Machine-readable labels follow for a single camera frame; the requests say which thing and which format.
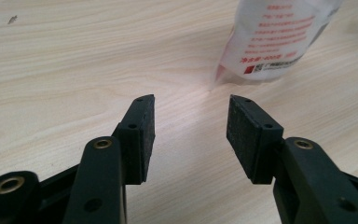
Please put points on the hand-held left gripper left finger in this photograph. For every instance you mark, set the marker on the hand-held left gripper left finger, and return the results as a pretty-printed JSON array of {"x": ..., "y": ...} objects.
[{"x": 136, "y": 140}]

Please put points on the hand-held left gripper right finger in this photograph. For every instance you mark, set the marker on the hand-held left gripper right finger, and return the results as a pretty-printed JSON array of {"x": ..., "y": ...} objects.
[{"x": 251, "y": 140}]

